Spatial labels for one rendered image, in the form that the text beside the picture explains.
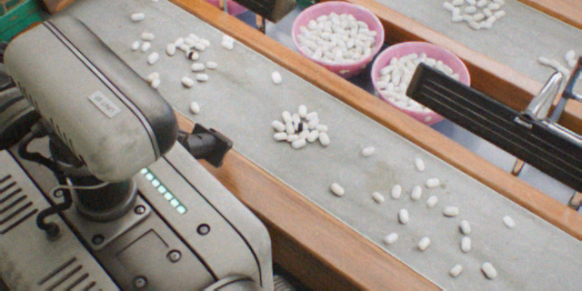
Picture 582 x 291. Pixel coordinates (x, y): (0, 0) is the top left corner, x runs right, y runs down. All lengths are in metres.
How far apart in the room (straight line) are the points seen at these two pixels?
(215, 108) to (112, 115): 1.20
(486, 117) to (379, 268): 0.40
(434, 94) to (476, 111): 0.09
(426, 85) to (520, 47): 0.70
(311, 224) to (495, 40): 0.84
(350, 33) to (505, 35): 0.46
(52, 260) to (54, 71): 0.21
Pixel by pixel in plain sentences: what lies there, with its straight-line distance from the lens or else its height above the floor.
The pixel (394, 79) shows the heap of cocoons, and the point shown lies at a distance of 1.84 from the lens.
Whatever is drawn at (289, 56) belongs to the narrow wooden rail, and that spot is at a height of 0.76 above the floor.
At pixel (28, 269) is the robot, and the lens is 0.74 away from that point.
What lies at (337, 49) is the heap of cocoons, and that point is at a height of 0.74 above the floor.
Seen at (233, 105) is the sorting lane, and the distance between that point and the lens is 1.77.
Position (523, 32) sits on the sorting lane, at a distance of 2.07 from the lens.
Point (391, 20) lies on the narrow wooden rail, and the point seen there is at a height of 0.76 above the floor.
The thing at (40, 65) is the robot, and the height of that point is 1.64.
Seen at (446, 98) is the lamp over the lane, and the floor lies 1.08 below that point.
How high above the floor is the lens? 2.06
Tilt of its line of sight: 51 degrees down
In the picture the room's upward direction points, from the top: 1 degrees counter-clockwise
